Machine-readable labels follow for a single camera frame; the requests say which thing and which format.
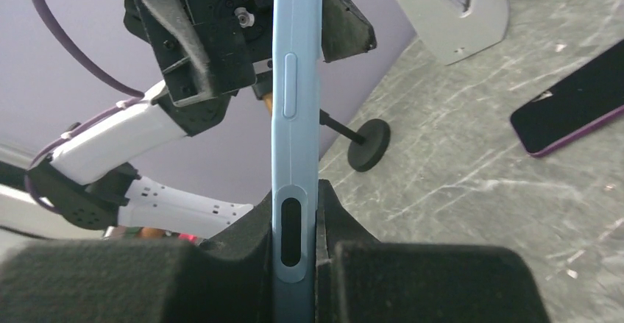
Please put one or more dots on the yellow microphone on stand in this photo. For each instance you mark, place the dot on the yellow microphone on stand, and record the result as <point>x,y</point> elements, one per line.
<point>367,145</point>

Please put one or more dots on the white wedge stand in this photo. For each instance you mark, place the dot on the white wedge stand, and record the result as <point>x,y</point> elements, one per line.
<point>453,30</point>

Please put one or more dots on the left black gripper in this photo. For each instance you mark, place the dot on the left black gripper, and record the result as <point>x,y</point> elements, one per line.
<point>206,49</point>

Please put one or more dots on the purple black phone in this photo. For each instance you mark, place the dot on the purple black phone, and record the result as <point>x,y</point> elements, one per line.
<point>585,100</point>

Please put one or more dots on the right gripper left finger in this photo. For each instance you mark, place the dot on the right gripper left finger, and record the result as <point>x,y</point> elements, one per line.
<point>226,279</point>

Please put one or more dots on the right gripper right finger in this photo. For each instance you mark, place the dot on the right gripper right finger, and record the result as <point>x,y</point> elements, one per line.
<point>362,279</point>

